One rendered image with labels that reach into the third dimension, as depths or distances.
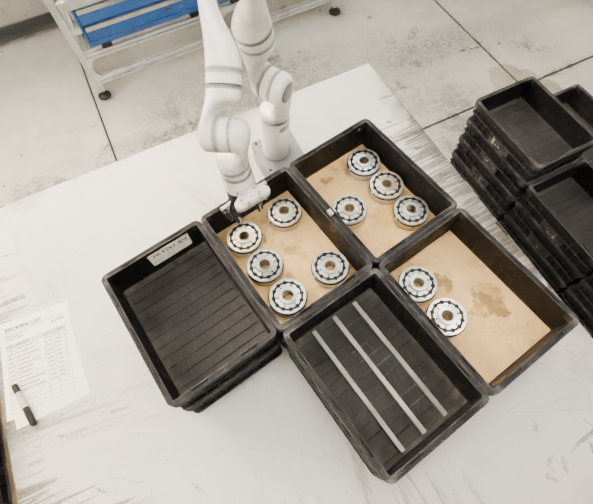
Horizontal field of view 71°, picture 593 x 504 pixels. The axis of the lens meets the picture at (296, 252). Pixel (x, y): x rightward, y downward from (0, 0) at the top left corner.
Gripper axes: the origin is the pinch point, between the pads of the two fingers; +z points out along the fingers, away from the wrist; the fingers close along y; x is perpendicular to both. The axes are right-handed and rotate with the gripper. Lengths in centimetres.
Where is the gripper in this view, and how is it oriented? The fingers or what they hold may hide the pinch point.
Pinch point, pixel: (249, 212)
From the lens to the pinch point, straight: 112.5
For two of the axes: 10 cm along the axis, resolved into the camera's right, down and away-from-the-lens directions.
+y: -8.2, 5.4, -2.0
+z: 0.6, 4.1, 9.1
